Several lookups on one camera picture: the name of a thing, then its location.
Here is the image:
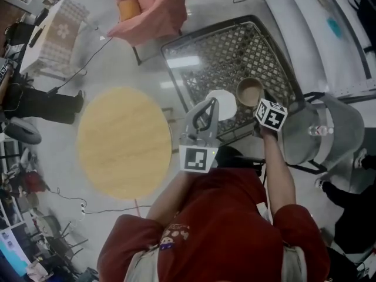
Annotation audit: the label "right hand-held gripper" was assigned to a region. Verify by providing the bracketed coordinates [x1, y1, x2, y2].
[254, 89, 288, 137]

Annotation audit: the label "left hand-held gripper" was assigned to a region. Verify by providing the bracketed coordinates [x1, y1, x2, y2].
[178, 97, 220, 174]

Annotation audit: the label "brown bowl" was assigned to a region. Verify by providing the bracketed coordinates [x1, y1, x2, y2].
[236, 77, 264, 107]

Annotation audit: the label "white plate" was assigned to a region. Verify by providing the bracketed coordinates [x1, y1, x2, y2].
[205, 89, 237, 122]

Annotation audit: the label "person's left forearm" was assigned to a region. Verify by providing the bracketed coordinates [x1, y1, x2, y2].
[146, 170, 189, 227]

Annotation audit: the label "person's right forearm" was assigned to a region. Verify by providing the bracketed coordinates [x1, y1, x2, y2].
[262, 130, 296, 217]

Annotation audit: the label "person's black trousers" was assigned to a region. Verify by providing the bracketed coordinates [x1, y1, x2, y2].
[216, 145, 265, 173]

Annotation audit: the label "black lattice cart basket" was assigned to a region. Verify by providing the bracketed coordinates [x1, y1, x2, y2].
[160, 15, 306, 142]

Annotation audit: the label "clear water bottle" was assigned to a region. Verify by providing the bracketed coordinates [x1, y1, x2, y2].
[308, 125, 335, 136]

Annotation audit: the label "grey shell chair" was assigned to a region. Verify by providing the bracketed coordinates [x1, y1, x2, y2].
[277, 92, 365, 174]

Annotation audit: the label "small teal cloth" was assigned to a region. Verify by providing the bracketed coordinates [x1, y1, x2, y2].
[326, 16, 341, 37]

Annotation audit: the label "person's red shirt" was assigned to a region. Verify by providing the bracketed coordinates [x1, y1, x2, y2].
[96, 167, 331, 282]

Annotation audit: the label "pink armchair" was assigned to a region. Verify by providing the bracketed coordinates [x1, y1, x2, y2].
[107, 0, 189, 66]

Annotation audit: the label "orange cushion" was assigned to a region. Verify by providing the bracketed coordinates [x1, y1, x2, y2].
[118, 0, 142, 22]

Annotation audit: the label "person's beige apron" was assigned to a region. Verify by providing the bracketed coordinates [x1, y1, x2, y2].
[125, 247, 306, 282]

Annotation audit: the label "checked cloth table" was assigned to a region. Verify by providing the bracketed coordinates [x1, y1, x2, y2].
[20, 0, 90, 79]

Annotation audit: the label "red bag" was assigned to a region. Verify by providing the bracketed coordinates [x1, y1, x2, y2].
[23, 170, 48, 193]

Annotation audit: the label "grey hanging seat pad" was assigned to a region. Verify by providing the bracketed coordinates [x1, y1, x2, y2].
[2, 117, 42, 146]

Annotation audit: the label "black folding chair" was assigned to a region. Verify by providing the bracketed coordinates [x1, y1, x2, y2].
[43, 216, 89, 264]

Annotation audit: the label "black floor cable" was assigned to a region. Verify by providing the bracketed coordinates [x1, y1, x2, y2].
[48, 186, 153, 216]

